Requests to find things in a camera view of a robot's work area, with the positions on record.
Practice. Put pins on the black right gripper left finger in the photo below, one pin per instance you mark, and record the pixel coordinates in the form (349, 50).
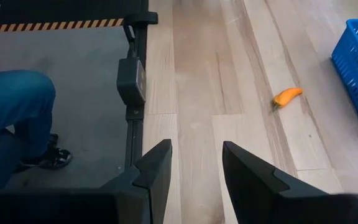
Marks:
(157, 174)

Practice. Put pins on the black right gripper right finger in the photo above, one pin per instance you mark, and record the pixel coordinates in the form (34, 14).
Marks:
(250, 183)

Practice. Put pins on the orange pepper with stem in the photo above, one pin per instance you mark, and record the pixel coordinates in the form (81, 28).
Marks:
(287, 96)

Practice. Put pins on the person's shoe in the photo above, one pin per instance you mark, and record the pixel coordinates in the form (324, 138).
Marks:
(54, 158)

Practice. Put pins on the blue plastic basket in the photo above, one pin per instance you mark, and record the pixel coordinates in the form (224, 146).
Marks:
(353, 77)

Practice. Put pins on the person's leg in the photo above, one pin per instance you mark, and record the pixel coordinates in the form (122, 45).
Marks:
(8, 96)

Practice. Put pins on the hazard-striped black mat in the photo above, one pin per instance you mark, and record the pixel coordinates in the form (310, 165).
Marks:
(57, 11)

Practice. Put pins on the black table frame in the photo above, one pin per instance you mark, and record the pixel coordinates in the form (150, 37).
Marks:
(134, 137)

